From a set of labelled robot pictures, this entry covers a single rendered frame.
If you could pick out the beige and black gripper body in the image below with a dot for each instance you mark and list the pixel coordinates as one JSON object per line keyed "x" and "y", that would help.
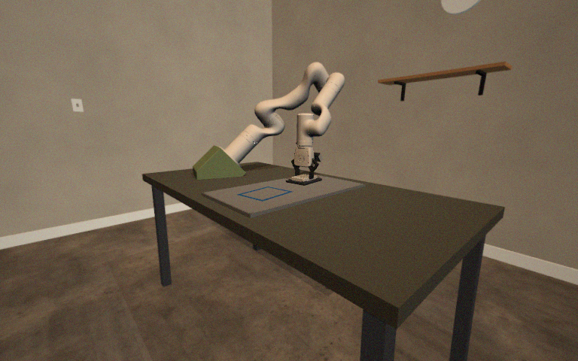
{"x": 303, "y": 156}

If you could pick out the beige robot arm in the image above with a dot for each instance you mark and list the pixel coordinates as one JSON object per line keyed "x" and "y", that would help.
{"x": 307, "y": 127}

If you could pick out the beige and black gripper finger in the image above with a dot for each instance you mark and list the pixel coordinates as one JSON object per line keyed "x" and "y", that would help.
{"x": 312, "y": 169}
{"x": 297, "y": 170}

